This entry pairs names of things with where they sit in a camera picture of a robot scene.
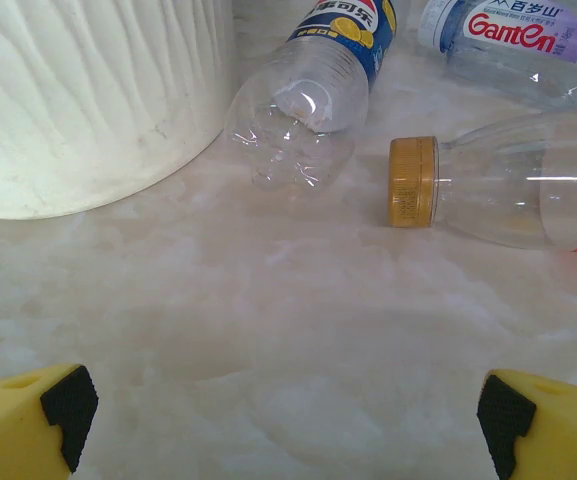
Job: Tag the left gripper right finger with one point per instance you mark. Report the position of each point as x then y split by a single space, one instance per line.
568 430

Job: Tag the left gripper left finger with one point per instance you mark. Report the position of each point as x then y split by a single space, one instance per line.
8 425

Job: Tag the orange label gold-cap bottle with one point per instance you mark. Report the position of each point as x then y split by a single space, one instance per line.
493 190

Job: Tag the Ganten purple label bottle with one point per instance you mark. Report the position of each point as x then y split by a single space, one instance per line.
508 30

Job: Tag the white ribbed plastic bin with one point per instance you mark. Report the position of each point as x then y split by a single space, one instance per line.
68 100

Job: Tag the blue Pepsi label bottle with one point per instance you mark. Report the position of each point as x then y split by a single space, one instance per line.
318 85

